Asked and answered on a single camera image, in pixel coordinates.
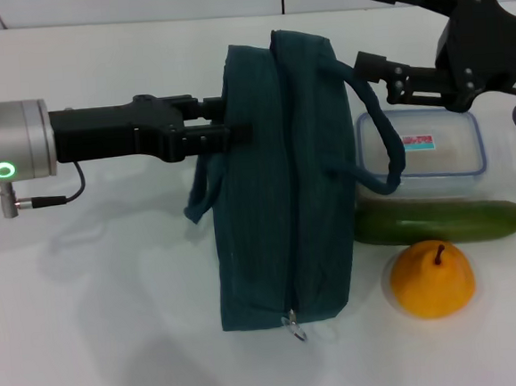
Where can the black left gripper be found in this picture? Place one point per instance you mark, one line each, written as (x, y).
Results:
(110, 131)

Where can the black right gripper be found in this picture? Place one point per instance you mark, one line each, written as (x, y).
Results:
(487, 41)

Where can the dark teal insulated bag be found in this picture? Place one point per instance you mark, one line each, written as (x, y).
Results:
(261, 179)

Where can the clear plastic food container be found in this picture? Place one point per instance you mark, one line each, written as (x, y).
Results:
(439, 170)

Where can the green cucumber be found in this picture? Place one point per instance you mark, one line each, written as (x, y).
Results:
(444, 225)

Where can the orange yellow pear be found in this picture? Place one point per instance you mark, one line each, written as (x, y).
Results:
(430, 284)

